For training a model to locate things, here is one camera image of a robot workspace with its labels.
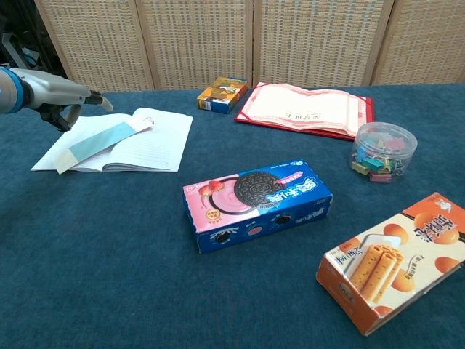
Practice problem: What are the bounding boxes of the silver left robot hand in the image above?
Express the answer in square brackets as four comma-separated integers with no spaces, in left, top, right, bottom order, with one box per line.
[21,67,114,132]

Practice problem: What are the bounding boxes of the open white notebook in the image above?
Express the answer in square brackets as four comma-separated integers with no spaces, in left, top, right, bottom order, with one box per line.
[31,107,194,173]

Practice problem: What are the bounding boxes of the blue bookmark with pink tassel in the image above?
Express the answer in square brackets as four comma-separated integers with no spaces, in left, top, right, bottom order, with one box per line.
[52,116,155,175]

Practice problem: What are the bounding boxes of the small orange blue card box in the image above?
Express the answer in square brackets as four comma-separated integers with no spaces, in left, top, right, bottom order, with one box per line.
[197,76,249,115]

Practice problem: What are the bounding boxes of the dark blue table cloth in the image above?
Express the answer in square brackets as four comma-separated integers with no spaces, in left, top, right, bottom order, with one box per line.
[0,84,465,349]

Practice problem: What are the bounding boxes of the orange egg roll snack box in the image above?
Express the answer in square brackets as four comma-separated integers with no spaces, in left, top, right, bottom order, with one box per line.
[315,192,465,337]

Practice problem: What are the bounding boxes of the blue pink Oreo cookie box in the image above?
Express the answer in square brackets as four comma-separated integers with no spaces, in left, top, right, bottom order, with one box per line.
[182,158,334,254]

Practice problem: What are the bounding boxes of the red open certificate folder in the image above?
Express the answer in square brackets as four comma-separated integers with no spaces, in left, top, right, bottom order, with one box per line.
[234,81,375,142]

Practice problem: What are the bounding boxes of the clear tub of binder clips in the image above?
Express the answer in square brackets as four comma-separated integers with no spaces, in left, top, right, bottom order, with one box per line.
[349,121,419,184]

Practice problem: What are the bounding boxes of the woven wooden folding screen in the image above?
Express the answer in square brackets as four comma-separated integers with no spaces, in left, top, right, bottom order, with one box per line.
[34,0,465,94]

